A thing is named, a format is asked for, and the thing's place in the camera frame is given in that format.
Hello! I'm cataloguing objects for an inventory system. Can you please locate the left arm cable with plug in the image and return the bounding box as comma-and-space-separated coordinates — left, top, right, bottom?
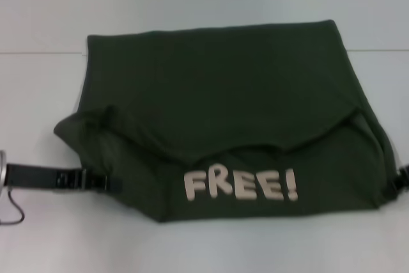
0, 186, 26, 226

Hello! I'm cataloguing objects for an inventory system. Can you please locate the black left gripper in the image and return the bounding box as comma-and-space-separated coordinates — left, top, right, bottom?
6, 163, 124, 194

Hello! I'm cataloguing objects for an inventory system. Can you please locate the dark green t-shirt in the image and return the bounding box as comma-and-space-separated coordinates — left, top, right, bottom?
52, 20, 400, 224

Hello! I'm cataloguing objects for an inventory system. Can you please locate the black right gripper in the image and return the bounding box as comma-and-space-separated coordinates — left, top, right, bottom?
393, 163, 409, 191

